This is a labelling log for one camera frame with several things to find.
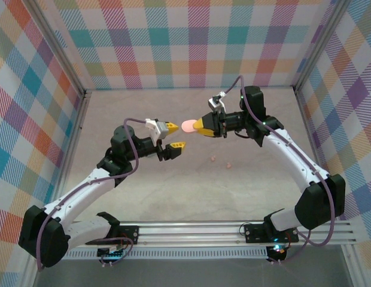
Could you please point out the pink earbud charging case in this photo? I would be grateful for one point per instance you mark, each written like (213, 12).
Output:
(188, 125)

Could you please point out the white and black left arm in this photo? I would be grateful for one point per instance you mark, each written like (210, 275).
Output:
(83, 188)

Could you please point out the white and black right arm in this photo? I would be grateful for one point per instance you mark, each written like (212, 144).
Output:
(293, 155)

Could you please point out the left controller board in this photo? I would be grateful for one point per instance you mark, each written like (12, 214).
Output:
(109, 252)

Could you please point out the controller board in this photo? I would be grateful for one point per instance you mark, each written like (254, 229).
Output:
(109, 252)
(278, 254)

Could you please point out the right controller board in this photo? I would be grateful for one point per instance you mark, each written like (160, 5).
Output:
(278, 254)

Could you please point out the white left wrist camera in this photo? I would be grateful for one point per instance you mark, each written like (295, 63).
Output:
(157, 128)

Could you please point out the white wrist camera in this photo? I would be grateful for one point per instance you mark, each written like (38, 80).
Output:
(216, 103)
(157, 128)

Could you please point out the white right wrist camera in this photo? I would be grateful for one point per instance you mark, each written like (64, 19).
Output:
(216, 103)

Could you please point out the aluminium left side rail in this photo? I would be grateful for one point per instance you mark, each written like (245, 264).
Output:
(72, 149)

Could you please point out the aluminium right side rail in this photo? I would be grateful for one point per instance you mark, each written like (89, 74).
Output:
(316, 149)

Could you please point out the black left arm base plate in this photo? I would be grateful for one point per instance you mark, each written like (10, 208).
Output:
(130, 234)

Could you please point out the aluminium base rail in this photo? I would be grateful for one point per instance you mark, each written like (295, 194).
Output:
(188, 231)

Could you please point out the aluminium right corner post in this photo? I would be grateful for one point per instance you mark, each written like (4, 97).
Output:
(319, 45)

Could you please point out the aluminium corner post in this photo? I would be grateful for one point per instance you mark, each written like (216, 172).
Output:
(58, 45)
(319, 45)

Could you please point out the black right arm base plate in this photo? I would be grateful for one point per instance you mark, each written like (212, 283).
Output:
(254, 233)

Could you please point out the aluminium left corner post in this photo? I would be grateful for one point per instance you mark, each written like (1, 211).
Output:
(58, 45)

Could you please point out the aluminium frame post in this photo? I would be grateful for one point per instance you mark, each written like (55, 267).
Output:
(354, 266)

